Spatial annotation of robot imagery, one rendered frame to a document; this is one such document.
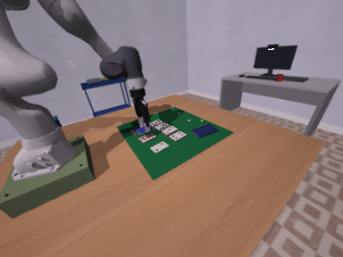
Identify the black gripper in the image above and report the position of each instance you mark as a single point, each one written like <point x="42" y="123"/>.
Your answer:
<point x="141" y="108"/>

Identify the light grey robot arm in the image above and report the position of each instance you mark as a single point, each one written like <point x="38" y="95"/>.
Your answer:
<point x="44" y="145"/>

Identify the green felt card table mat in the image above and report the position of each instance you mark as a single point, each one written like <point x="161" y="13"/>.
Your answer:
<point x="157" y="164"/>

